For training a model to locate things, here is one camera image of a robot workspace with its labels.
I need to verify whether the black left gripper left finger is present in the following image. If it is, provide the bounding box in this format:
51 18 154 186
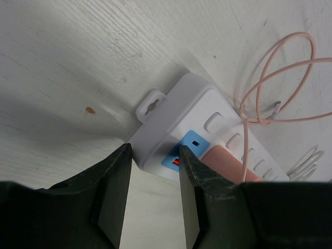
1 143 132 248

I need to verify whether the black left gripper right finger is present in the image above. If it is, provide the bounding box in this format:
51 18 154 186
179 146 331 248

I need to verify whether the white multicolour power strip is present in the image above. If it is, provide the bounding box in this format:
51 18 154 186
129 73 289 182

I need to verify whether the pink charging cable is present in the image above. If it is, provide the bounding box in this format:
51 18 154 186
238 32 332 184

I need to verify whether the orange pink charger plug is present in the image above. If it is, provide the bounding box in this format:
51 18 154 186
201 145 262 184

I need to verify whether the white power strip cord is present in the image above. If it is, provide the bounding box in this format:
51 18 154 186
285 147 326 182

